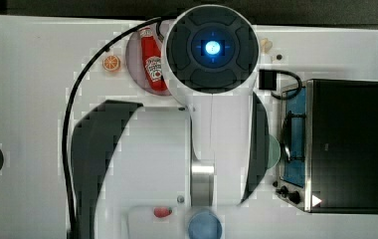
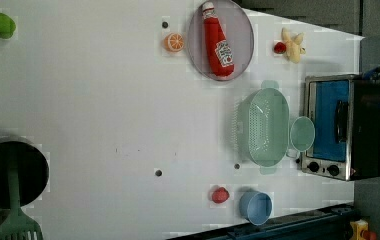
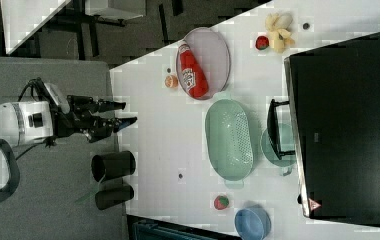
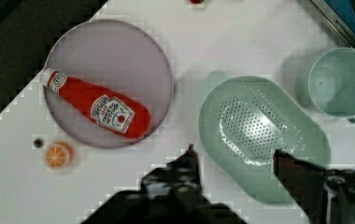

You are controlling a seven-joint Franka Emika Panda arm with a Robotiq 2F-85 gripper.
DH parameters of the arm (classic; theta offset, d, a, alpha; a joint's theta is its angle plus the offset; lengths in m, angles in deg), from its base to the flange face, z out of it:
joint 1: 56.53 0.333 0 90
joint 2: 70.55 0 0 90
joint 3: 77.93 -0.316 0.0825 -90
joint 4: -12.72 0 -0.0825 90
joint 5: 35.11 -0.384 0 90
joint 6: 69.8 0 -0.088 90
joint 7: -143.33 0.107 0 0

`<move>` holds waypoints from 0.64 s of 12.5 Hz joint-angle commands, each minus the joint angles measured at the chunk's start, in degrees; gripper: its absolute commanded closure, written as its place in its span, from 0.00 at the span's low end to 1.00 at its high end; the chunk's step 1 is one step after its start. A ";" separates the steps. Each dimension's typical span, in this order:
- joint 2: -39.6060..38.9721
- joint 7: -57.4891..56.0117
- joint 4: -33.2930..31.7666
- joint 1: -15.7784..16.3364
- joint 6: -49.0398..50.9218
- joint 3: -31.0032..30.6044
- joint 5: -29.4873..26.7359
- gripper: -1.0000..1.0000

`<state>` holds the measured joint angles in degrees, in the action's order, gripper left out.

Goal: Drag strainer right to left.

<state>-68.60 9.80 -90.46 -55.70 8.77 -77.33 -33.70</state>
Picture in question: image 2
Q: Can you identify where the yellow red clamp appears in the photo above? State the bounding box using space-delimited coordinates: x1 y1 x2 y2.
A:
350 219 377 240

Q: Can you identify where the light blue bowl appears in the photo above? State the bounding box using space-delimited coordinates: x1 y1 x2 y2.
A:
239 191 272 226

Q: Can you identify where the round grey plate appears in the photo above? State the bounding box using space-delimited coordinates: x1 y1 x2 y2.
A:
186 0 254 81

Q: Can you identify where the green avocado toy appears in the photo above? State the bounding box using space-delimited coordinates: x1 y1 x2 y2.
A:
0 12 16 39

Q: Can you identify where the mint green mug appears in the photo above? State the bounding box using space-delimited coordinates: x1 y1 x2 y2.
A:
286 116 315 158

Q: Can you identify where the mint green plastic strainer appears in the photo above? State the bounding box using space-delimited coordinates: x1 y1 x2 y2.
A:
233 80 289 175

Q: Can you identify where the red ketchup bottle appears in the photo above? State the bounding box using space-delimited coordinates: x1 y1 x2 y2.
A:
202 1 235 77

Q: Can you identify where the peeled banana toy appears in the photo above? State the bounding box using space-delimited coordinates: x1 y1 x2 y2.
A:
281 28 306 64

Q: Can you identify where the black toaster oven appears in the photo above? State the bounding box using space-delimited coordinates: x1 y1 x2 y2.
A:
301 74 380 181

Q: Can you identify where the green slotted spatula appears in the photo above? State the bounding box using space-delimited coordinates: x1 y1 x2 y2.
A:
0 148 44 240

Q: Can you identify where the small red strawberry toy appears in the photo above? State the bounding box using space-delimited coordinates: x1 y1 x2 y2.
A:
273 42 286 54

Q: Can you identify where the orange slice toy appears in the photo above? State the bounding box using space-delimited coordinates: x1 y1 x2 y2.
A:
163 33 185 52

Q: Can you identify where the large red strawberry toy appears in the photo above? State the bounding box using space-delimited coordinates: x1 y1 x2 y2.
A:
211 187 230 204

